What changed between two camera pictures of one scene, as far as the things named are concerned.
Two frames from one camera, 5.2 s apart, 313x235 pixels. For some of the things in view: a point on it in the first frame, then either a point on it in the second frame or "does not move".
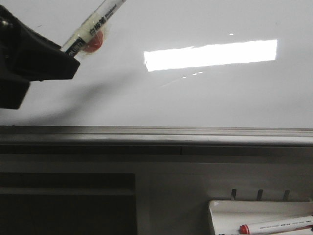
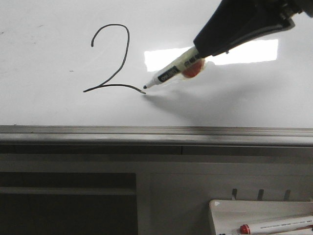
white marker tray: x=227 y=217 does not move
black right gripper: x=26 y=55 → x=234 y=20
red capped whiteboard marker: x=278 y=225 does not move
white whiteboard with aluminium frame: x=173 y=76 does not move
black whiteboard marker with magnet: x=92 y=35 → x=189 y=63
